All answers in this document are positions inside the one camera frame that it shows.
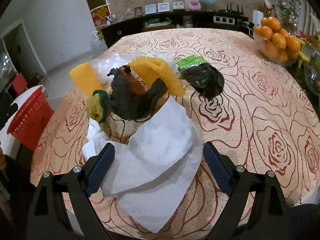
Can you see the framed picture blue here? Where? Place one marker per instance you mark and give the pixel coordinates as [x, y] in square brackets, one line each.
[150, 9]

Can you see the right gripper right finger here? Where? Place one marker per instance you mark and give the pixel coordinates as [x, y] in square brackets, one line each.
[217, 168]

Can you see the green snack wrapper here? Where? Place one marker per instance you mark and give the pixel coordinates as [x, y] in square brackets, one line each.
[190, 61]

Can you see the white tissue paper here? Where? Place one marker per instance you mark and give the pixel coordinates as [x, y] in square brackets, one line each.
[151, 174]

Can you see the bowl of oranges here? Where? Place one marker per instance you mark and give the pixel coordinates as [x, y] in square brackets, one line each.
[276, 44]

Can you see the black plastic bag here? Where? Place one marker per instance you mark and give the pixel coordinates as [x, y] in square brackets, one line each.
[205, 79]

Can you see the red festive wall poster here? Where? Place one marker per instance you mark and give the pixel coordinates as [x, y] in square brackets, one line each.
[100, 17]

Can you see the yellow green scrunched net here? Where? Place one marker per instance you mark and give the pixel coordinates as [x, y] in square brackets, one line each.
[98, 107]

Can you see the white box device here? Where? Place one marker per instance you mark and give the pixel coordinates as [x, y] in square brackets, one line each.
[257, 17]

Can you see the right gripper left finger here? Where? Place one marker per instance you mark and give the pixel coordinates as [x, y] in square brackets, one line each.
[97, 168]

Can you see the brown dried leaf wrapper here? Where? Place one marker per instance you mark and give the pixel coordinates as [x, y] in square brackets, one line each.
[129, 100]

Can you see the clear plastic bag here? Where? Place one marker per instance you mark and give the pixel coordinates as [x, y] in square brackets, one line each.
[103, 65]

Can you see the white power strip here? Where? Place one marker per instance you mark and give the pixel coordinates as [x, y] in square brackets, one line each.
[224, 20]

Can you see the black TV cabinet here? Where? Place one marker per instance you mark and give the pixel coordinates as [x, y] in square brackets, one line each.
[170, 20]

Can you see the red plastic mesh basket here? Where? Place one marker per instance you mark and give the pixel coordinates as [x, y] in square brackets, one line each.
[31, 119]

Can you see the black wifi router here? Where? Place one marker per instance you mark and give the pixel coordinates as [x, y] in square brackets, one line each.
[229, 9]

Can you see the framed picture small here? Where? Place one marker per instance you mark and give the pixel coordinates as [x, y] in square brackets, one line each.
[178, 5]

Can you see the framed picture white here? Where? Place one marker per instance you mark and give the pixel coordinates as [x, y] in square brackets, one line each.
[163, 7]

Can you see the pink plush toy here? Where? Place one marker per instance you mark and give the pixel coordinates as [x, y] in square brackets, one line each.
[194, 5]

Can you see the red chair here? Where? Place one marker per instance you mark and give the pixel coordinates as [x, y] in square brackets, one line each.
[19, 84]

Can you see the large clear water bottle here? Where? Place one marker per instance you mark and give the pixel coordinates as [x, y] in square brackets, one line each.
[98, 44]

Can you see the rose pattern tablecloth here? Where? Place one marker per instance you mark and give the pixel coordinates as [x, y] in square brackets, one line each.
[262, 120]

